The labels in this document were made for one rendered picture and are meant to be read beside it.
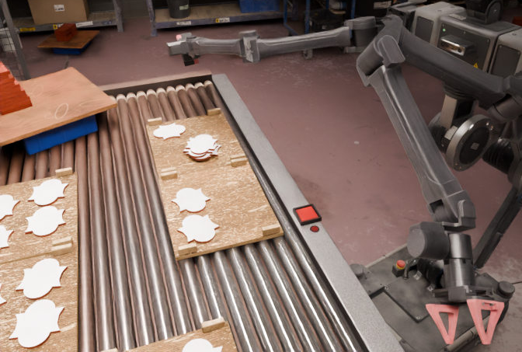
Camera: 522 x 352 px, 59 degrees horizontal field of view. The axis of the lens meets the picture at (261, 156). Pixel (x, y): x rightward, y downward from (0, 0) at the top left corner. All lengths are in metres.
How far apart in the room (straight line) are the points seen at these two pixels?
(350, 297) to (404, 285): 0.96
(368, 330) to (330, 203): 1.83
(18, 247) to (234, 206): 0.70
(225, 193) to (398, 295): 1.01
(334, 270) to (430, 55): 0.67
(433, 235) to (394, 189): 2.30
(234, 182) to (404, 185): 1.82
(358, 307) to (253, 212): 0.47
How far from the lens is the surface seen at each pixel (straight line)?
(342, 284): 1.41
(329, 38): 1.57
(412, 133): 1.03
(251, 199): 1.64
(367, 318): 1.35
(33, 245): 1.65
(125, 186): 1.80
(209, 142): 1.87
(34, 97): 2.31
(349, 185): 3.25
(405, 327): 2.21
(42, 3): 6.25
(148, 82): 2.47
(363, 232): 2.91
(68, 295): 1.46
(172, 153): 1.90
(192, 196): 1.65
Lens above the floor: 1.99
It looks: 35 degrees down
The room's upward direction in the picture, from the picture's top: 1 degrees counter-clockwise
